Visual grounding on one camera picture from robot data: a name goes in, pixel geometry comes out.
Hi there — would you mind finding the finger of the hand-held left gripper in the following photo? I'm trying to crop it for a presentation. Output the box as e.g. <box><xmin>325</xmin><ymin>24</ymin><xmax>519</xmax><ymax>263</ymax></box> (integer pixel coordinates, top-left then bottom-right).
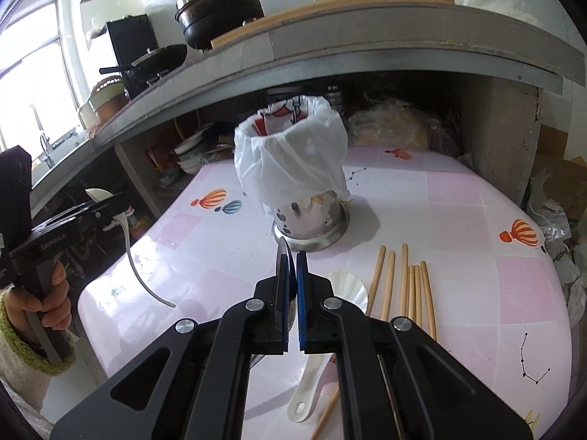
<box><xmin>43</xmin><ymin>192</ymin><xmax>130</xmax><ymax>229</ymax></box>
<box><xmin>69</xmin><ymin>201</ymin><xmax>132</xmax><ymax>240</ymax></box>

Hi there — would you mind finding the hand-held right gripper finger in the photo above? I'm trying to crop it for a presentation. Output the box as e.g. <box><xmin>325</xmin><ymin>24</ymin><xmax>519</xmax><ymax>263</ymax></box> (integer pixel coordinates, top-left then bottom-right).
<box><xmin>50</xmin><ymin>251</ymin><xmax>297</xmax><ymax>440</ymax></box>
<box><xmin>297</xmin><ymin>251</ymin><xmax>535</xmax><ymax>440</ymax></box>

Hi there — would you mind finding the white spoon with holed handle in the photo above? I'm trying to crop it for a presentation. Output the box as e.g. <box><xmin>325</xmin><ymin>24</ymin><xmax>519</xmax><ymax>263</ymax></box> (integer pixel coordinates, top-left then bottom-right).
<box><xmin>289</xmin><ymin>271</ymin><xmax>368</xmax><ymax>423</ymax></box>

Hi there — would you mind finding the steel utensil holder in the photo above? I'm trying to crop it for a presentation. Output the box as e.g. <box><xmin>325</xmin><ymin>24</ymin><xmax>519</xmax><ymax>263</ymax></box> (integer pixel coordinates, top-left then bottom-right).
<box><xmin>272</xmin><ymin>191</ymin><xmax>351</xmax><ymax>252</ymax></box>

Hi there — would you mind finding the white long-handled spoon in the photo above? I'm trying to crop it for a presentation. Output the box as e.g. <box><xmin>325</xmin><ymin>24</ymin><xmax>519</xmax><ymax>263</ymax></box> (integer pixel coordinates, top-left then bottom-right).
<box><xmin>85</xmin><ymin>187</ymin><xmax>178</xmax><ymax>309</ymax></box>

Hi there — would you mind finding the bunch of wooden chopsticks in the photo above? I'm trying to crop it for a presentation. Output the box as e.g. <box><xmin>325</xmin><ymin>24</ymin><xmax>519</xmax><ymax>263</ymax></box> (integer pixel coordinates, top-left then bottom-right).
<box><xmin>366</xmin><ymin>243</ymin><xmax>438</xmax><ymax>344</ymax></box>

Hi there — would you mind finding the person's left forearm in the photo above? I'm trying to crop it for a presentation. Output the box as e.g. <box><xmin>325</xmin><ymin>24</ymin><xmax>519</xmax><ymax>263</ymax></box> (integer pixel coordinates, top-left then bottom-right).
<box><xmin>0</xmin><ymin>293</ymin><xmax>78</xmax><ymax>440</ymax></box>

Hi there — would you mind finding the person's left hand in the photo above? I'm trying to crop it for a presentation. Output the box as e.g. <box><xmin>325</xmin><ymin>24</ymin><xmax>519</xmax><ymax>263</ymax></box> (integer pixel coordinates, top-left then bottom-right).
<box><xmin>4</xmin><ymin>262</ymin><xmax>70</xmax><ymax>345</ymax></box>

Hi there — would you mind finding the faucet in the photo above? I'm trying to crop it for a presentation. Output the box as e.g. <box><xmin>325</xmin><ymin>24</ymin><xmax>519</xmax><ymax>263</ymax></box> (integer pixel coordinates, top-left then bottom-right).
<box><xmin>30</xmin><ymin>104</ymin><xmax>58</xmax><ymax>171</ymax></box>

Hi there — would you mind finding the red packet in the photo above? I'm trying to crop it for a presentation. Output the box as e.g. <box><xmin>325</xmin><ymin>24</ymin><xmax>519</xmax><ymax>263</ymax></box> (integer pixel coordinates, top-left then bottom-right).
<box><xmin>146</xmin><ymin>132</ymin><xmax>181</xmax><ymax>171</ymax></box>

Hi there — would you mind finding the white cup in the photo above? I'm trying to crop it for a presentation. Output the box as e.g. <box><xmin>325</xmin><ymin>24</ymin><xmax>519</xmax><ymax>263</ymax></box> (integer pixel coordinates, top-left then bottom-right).
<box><xmin>77</xmin><ymin>103</ymin><xmax>98</xmax><ymax>130</ymax></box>

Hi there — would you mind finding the stack of ceramic bowls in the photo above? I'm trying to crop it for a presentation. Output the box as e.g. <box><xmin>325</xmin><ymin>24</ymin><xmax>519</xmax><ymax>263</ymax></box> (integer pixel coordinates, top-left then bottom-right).
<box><xmin>173</xmin><ymin>129</ymin><xmax>217</xmax><ymax>176</ymax></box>

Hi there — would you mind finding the cream enamel basin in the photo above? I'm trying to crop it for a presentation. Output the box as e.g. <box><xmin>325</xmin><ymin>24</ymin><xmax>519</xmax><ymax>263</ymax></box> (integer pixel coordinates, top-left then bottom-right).
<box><xmin>88</xmin><ymin>83</ymin><xmax>128</xmax><ymax>111</ymax></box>

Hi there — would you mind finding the window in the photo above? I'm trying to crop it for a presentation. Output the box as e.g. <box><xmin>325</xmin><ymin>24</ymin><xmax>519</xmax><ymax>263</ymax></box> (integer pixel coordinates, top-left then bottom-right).
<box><xmin>0</xmin><ymin>0</ymin><xmax>89</xmax><ymax>168</ymax></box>

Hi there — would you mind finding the gas stove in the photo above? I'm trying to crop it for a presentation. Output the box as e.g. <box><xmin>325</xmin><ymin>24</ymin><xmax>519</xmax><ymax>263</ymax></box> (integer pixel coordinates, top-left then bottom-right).
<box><xmin>128</xmin><ymin>65</ymin><xmax>207</xmax><ymax>98</ymax></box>

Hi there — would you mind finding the black wok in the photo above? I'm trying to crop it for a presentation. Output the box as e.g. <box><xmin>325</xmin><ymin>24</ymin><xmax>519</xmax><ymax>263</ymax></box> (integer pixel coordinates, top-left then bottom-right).
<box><xmin>100</xmin><ymin>44</ymin><xmax>189</xmax><ymax>87</ymax></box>

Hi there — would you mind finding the black box appliance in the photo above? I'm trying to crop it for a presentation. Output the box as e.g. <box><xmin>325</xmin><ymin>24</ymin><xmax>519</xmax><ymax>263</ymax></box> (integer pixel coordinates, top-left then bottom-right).
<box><xmin>106</xmin><ymin>14</ymin><xmax>161</xmax><ymax>100</ymax></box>

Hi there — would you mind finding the yellow-filled plastic bag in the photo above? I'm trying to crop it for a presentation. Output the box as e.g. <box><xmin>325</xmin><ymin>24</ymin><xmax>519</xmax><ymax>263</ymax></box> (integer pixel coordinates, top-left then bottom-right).
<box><xmin>347</xmin><ymin>103</ymin><xmax>460</xmax><ymax>153</ymax></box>

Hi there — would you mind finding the steel pot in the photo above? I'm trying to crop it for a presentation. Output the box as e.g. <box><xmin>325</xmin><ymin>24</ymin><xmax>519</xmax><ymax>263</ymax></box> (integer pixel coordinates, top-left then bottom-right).
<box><xmin>321</xmin><ymin>84</ymin><xmax>346</xmax><ymax>107</ymax></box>

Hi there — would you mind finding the large black cooking pot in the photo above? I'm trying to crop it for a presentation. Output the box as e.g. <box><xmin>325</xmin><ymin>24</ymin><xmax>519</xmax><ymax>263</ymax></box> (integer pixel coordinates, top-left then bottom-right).
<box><xmin>175</xmin><ymin>0</ymin><xmax>266</xmax><ymax>51</ymax></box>

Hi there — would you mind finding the grey concrete kitchen counter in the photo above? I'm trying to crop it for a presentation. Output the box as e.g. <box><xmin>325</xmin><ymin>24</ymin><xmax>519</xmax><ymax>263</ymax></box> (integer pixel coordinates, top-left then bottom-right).
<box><xmin>28</xmin><ymin>0</ymin><xmax>565</xmax><ymax>214</ymax></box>

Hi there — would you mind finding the crumpled white plastic bag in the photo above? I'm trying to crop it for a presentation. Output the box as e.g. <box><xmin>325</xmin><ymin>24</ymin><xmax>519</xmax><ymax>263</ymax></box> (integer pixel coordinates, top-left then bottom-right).
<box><xmin>526</xmin><ymin>169</ymin><xmax>584</xmax><ymax>327</ymax></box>

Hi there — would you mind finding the wooden cutting board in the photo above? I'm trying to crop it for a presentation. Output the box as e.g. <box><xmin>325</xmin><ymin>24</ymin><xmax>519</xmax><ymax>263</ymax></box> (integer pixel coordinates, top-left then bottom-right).
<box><xmin>210</xmin><ymin>0</ymin><xmax>456</xmax><ymax>49</ymax></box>

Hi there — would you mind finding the cardboard box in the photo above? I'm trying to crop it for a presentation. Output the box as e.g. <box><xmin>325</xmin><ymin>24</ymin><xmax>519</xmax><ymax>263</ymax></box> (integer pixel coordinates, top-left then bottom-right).
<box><xmin>531</xmin><ymin>124</ymin><xmax>587</xmax><ymax>186</ymax></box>

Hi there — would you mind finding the clear plastic bag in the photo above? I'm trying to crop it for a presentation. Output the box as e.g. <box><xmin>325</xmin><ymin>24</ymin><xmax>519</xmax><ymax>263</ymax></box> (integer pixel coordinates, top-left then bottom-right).
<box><xmin>462</xmin><ymin>0</ymin><xmax>543</xmax><ymax>27</ymax></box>

